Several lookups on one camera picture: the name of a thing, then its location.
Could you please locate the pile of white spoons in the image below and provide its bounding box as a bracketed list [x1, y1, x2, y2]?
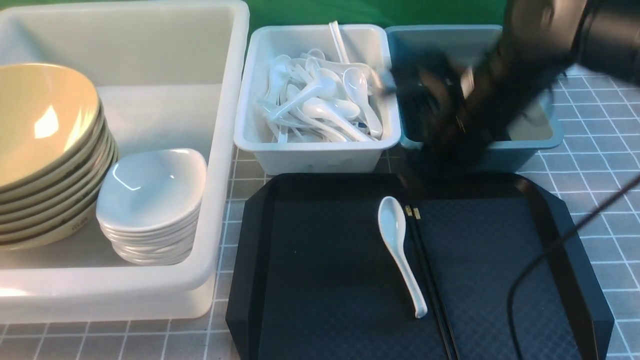
[255, 21, 384, 143]

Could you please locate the black cable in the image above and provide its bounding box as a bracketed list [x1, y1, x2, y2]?
[506, 175, 640, 360]

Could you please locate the grey checkered table mat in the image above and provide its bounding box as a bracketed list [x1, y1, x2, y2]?
[1, 74, 640, 360]

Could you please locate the large white plastic bin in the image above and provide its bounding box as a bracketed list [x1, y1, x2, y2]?
[1, 0, 250, 324]

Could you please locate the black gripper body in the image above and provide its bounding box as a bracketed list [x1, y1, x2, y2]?
[390, 50, 501, 166]

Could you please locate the stack of white square dishes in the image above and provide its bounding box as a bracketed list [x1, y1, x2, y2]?
[100, 209, 200, 265]

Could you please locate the white spoon tray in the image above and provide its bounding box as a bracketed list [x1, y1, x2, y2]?
[234, 24, 402, 176]

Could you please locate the white spoon on tray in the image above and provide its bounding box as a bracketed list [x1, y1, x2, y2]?
[377, 196, 428, 319]

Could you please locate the black chopstick on tray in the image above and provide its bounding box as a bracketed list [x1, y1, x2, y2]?
[410, 205, 460, 360]
[403, 204, 453, 360]

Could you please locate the blue chopstick tray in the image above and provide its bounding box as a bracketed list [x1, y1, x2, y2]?
[385, 24, 563, 173]

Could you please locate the green backdrop cloth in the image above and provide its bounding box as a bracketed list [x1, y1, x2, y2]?
[0, 0, 511, 36]

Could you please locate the yellow noodle bowl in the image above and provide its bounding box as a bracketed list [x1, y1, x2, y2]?
[0, 106, 106, 205]
[1, 123, 113, 223]
[0, 140, 119, 242]
[1, 132, 116, 224]
[0, 187, 100, 252]
[1, 149, 119, 251]
[0, 63, 100, 191]

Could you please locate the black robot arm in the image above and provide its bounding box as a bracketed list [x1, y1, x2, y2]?
[379, 0, 639, 167]

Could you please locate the white square dish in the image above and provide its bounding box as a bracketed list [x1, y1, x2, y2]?
[96, 148, 207, 233]

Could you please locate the black serving tray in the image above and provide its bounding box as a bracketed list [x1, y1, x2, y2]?
[225, 172, 615, 360]

